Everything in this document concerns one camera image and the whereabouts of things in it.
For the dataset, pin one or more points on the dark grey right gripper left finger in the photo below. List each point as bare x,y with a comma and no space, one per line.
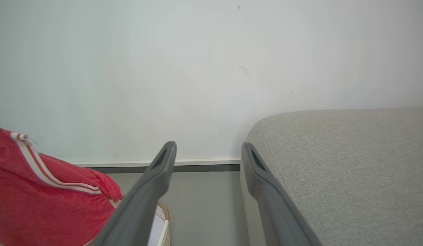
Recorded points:
143,201

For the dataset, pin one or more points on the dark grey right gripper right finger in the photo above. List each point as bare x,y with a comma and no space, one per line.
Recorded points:
276,208

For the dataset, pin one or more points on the light grey fabric sofa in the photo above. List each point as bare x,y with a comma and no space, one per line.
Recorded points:
348,177

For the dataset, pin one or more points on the woven laundry basket white liner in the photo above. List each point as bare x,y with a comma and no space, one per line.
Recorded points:
160,223

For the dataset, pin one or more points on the white wall skirting board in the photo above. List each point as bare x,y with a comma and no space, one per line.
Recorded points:
157,163

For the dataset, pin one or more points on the red garment with white stripes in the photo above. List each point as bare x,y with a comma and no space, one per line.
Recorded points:
44,198

